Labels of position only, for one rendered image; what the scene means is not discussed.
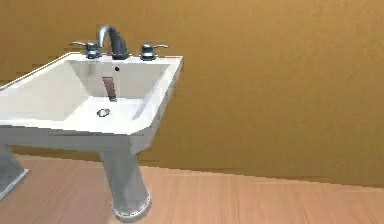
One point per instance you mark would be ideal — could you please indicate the white pedestal sink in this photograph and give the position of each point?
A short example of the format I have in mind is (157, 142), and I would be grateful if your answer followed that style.
(60, 100)

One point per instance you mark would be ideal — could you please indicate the dark grey curved faucet spout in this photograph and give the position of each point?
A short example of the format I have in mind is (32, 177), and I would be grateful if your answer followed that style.
(115, 41)

